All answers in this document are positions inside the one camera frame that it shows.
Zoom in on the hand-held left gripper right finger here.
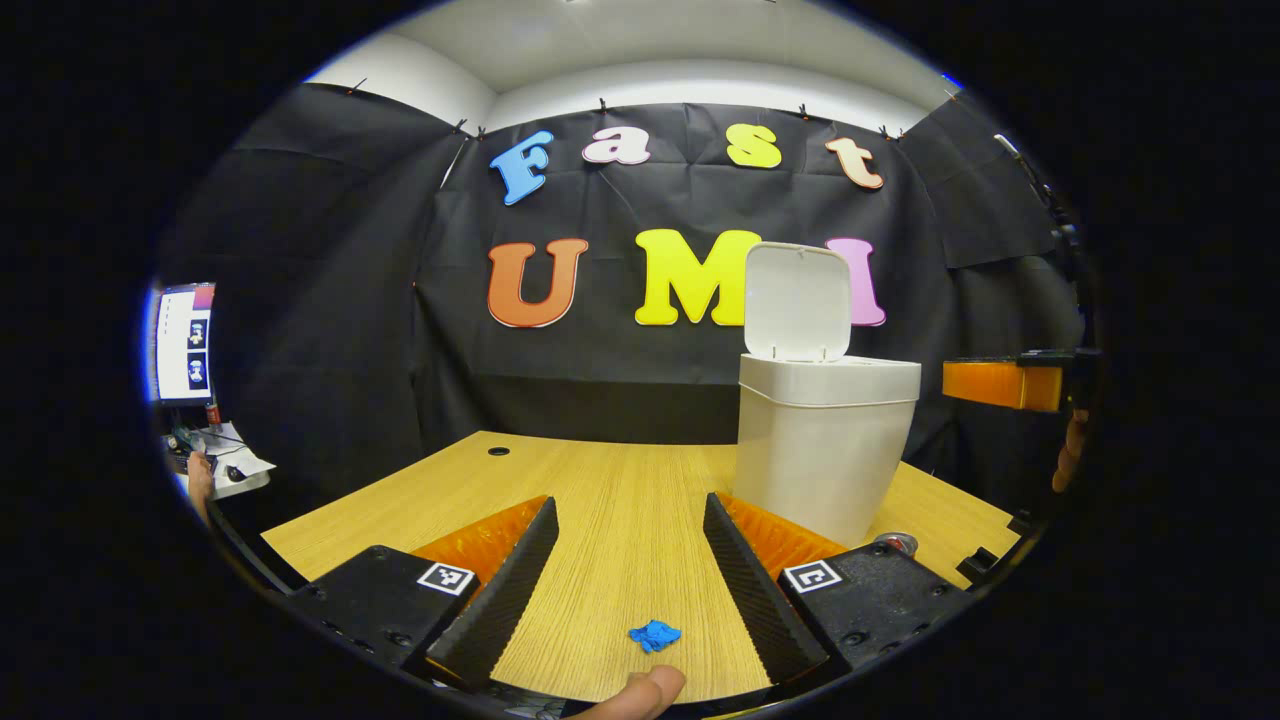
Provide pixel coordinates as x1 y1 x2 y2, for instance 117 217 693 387
703 492 976 687

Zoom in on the black backdrop cloth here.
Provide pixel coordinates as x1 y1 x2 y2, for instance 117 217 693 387
160 82 1091 511

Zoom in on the wooden desktop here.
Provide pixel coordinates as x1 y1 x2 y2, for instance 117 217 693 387
260 430 1021 706

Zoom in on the blue paper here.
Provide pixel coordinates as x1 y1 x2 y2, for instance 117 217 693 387
628 619 683 655

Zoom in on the computer monitor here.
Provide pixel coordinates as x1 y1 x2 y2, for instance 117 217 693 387
150 283 216 406

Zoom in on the white side table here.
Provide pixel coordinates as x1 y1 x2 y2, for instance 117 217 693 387
165 420 277 501

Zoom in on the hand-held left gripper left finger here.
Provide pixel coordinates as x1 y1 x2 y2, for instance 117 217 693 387
285 495 560 691

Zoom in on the white desktop garbage bin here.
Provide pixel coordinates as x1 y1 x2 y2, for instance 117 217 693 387
735 242 922 549

